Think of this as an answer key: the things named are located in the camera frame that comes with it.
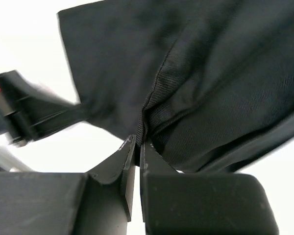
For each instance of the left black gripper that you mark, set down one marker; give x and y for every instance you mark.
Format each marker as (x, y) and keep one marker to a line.
(28, 114)

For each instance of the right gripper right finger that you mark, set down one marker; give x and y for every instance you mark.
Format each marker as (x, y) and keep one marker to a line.
(176, 203)

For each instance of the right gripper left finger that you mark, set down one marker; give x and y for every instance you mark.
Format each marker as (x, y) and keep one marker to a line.
(97, 202)

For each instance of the black pleated skirt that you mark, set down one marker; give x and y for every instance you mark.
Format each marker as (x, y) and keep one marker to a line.
(209, 82)

